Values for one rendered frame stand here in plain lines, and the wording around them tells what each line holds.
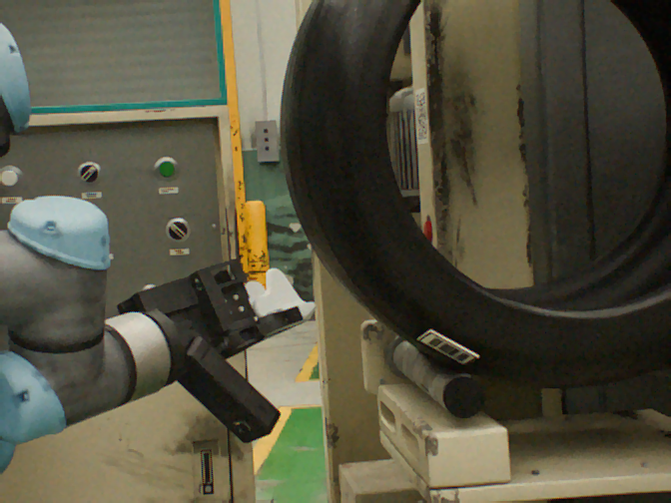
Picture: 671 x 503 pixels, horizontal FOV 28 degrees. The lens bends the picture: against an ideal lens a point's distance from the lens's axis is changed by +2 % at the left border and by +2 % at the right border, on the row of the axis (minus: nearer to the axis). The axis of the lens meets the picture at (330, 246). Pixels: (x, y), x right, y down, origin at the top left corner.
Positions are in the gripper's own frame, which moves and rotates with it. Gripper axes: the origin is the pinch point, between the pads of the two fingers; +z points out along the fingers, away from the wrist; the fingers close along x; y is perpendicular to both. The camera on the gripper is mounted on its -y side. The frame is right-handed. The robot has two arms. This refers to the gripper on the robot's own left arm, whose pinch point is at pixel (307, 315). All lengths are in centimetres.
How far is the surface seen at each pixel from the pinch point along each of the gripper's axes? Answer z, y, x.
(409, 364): 28.1, -8.5, 15.7
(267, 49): 670, 268, 602
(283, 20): 682, 282, 584
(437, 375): 18.6, -10.9, 3.9
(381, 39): 15.0, 23.3, -11.7
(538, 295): 46.7, -7.2, 7.4
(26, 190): 30, 42, 77
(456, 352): 16.4, -9.5, -1.9
